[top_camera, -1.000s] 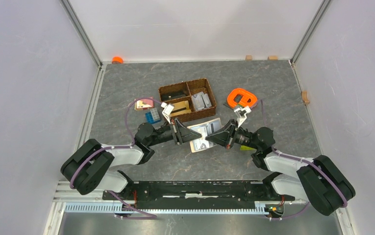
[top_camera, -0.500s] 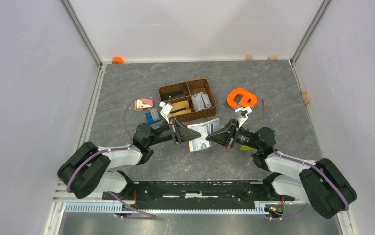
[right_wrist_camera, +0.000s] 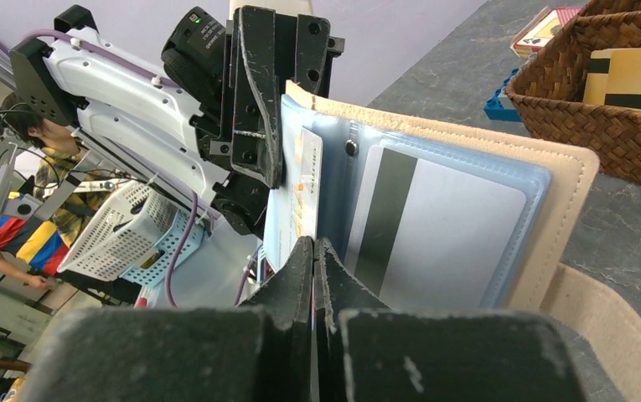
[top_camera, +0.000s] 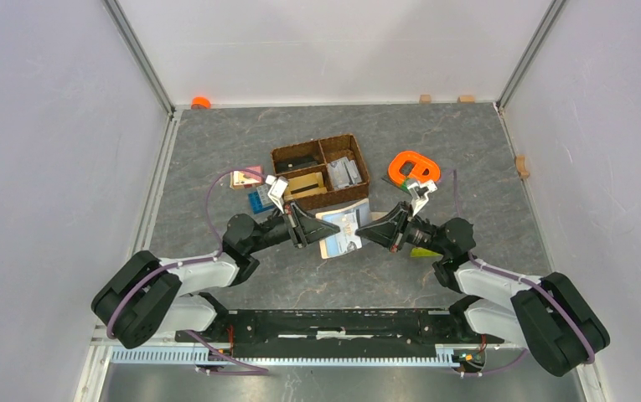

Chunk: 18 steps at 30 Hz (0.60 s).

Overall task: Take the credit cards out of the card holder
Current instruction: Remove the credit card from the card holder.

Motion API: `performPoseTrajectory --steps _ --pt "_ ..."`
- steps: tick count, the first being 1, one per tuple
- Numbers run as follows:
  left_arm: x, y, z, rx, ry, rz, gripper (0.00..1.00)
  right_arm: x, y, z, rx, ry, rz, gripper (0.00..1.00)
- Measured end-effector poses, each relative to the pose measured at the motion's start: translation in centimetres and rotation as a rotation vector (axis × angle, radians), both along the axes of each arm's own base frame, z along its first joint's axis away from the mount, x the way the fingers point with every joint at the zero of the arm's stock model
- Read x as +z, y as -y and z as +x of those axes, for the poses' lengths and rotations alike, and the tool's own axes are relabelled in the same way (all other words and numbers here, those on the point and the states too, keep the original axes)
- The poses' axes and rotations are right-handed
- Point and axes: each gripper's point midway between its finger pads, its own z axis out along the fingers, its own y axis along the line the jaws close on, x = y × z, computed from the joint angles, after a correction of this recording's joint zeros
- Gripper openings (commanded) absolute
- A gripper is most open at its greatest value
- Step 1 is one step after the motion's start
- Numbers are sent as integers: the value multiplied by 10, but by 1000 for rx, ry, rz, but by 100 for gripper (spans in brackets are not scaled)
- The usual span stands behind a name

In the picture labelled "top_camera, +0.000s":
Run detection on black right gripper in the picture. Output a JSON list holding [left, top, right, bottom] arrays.
[[355, 201, 448, 256]]

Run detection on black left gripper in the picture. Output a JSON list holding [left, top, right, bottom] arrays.
[[246, 198, 339, 254]]

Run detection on beige leather card holder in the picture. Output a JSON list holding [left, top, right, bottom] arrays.
[[315, 198, 386, 260]]

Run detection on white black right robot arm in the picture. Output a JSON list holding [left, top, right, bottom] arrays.
[[355, 202, 611, 377]]

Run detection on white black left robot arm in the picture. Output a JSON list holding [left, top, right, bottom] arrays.
[[90, 202, 340, 349]]

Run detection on yellow cards in basket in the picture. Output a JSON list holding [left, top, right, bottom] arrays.
[[283, 172, 328, 201]]

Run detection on black cards in basket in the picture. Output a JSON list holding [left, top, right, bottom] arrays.
[[274, 155, 319, 174]]

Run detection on silver cards in basket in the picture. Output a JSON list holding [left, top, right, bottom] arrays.
[[327, 157, 362, 190]]

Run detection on playing card box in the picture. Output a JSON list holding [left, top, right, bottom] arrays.
[[230, 165, 265, 189]]

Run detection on lime green toy brick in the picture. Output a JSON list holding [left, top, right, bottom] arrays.
[[410, 247, 442, 259]]

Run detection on grey toy brick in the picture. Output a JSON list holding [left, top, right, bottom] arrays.
[[256, 184, 272, 205]]

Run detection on brown woven divided basket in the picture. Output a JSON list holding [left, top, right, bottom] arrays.
[[271, 133, 370, 210]]

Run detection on blue toy brick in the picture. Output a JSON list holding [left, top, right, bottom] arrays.
[[247, 191, 276, 214]]

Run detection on wooden block left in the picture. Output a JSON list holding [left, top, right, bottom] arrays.
[[419, 94, 432, 104]]

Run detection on wooden block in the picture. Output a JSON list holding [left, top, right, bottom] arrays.
[[419, 94, 432, 104], [457, 95, 476, 103]]

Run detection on curved wooden piece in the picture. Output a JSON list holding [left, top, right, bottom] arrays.
[[514, 155, 530, 180]]

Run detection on wooden block right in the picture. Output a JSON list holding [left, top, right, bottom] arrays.
[[457, 95, 476, 103]]

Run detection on orange round cap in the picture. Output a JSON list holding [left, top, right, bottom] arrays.
[[190, 96, 211, 110]]

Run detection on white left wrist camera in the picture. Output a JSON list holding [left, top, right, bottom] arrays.
[[265, 174, 289, 214]]

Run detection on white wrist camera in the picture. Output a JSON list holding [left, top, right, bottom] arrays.
[[265, 174, 289, 214], [405, 178, 437, 216]]

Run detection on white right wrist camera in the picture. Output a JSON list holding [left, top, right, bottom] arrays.
[[405, 178, 437, 216]]

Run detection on orange tape dispenser ring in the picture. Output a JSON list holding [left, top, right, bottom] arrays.
[[387, 151, 442, 188]]

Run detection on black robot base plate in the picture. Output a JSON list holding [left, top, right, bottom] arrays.
[[201, 308, 503, 358]]

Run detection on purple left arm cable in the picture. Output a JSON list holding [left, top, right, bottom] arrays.
[[106, 168, 277, 379]]

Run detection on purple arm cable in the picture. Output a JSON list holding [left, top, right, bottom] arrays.
[[437, 168, 597, 379], [106, 168, 277, 379]]

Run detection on aluminium frame rail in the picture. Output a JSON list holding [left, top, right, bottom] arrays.
[[89, 309, 596, 368]]

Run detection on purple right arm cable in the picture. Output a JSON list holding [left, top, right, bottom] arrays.
[[437, 168, 597, 379]]

